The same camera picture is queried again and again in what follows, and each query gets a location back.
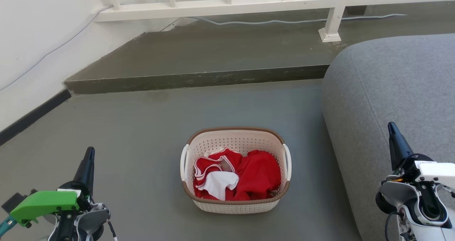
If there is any grey floor cable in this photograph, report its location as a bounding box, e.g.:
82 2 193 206
188 14 408 26

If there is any white cloth piece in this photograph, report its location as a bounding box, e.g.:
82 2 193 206
196 171 240 201

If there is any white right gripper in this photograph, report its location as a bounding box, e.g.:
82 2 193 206
382 122 455 190

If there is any thin white wall cable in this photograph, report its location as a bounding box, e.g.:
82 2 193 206
0 5 114 92

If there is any red garment with white trim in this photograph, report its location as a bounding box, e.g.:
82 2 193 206
193 147 243 201

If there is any grey fabric sofa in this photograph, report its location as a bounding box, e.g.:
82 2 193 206
322 34 455 241

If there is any black baseboard strip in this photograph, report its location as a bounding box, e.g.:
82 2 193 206
0 89 72 146

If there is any cream perforated plastic laundry basket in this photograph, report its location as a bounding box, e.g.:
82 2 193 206
180 127 292 214

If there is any white wooden railing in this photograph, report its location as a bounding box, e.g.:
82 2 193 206
94 0 455 43

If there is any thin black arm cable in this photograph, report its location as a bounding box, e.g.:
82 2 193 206
385 211 403 241
106 220 118 241

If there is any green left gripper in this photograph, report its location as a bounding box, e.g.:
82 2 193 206
10 147 96 228

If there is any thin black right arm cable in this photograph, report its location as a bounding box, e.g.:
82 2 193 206
385 211 403 241

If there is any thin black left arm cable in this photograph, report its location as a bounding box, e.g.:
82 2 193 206
106 220 118 241

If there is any plain red garment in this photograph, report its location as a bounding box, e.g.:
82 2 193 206
233 150 282 201

